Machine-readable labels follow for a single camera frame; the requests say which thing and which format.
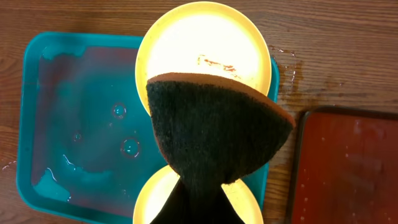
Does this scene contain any black red-lined tray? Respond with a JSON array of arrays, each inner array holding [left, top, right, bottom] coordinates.
[[285, 106, 397, 224]]

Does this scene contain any red black sponge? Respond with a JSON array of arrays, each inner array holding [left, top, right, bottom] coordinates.
[[146, 73, 295, 223]]

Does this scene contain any yellow-green plate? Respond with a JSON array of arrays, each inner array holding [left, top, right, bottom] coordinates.
[[132, 166, 264, 224], [135, 1, 279, 111]]

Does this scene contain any teal plastic tray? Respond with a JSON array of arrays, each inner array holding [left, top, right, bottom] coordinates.
[[16, 31, 280, 224]]

